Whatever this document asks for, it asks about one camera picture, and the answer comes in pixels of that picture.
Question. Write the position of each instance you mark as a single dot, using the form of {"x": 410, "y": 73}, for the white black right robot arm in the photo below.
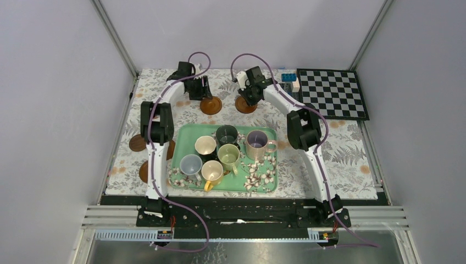
{"x": 303, "y": 132}

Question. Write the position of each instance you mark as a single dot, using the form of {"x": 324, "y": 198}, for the pale green mug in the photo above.
{"x": 229, "y": 157}

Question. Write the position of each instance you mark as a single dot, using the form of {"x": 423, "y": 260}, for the floral tablecloth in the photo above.
{"x": 343, "y": 152}

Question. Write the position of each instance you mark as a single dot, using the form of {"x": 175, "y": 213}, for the dark green mug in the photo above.
{"x": 227, "y": 134}

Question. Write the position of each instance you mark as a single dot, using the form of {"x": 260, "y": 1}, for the white toy brick block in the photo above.
{"x": 296, "y": 86}

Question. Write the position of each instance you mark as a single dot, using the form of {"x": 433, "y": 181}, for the grey toy brick baseplate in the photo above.
{"x": 285, "y": 91}

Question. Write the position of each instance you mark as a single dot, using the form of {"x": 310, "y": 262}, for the yellow mug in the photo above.
{"x": 212, "y": 172}

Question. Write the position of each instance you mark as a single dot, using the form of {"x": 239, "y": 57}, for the light brown wooden coaster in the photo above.
{"x": 143, "y": 172}

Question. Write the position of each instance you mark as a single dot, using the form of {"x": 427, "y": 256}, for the light blue mug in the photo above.
{"x": 191, "y": 165}

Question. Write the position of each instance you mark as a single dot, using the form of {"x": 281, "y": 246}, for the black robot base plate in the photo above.
{"x": 215, "y": 210}

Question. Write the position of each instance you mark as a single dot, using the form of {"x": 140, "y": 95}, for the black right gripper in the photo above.
{"x": 243, "y": 93}

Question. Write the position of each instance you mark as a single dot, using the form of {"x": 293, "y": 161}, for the pink iridescent mug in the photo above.
{"x": 258, "y": 145}

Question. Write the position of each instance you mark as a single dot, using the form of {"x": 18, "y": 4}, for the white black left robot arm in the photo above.
{"x": 157, "y": 129}

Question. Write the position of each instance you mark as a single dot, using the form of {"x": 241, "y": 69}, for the blue toy brick block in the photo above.
{"x": 288, "y": 77}

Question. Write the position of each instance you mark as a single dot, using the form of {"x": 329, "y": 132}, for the cream black mug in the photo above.
{"x": 206, "y": 147}

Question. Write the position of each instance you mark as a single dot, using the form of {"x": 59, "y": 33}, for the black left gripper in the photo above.
{"x": 204, "y": 91}

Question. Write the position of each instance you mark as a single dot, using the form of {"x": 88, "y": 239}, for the dark brown wooden coaster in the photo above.
{"x": 137, "y": 143}

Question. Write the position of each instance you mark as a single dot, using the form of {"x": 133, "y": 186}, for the black white chessboard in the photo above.
{"x": 335, "y": 94}

